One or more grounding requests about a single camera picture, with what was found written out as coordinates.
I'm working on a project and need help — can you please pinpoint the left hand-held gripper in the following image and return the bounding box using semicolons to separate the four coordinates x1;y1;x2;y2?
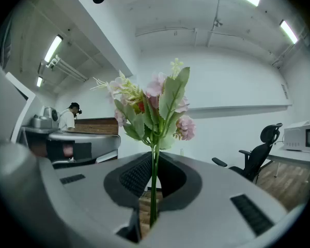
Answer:
0;72;118;169

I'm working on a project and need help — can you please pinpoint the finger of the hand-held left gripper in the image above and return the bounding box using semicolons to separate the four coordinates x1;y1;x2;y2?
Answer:
48;132;121;154

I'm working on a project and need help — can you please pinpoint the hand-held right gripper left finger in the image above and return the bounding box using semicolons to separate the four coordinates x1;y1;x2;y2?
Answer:
38;151;153;248

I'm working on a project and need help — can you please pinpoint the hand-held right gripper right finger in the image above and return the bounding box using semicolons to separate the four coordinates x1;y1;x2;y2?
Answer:
144;151;289;248

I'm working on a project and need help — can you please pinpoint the pink artificial flowers bouquet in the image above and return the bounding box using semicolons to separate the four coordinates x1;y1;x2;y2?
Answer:
90;57;197;228

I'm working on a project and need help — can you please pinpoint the brown brick counter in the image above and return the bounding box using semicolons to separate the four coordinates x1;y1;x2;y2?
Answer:
74;117;119;136

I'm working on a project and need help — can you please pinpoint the silver boxy appliance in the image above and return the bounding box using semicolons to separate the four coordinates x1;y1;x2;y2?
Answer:
30;114;54;129

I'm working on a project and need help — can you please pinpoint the silver round-front appliance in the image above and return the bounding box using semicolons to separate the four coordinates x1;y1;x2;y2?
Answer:
43;106;60;121

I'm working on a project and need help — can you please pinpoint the gray counter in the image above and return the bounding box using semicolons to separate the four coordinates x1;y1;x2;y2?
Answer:
20;126;61;149

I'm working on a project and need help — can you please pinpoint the white ceiling conduit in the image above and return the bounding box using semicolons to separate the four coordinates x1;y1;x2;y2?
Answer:
45;55;89;83

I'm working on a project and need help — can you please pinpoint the black office chair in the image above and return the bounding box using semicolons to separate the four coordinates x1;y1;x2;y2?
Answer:
211;122;284;184

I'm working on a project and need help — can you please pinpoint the person's gray shirt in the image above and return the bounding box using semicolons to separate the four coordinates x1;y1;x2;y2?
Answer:
0;53;68;248

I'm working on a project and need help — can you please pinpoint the white microwave table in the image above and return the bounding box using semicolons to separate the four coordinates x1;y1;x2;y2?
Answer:
266;145;310;178

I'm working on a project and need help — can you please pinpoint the white microwave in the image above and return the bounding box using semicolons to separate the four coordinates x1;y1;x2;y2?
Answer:
283;121;310;154

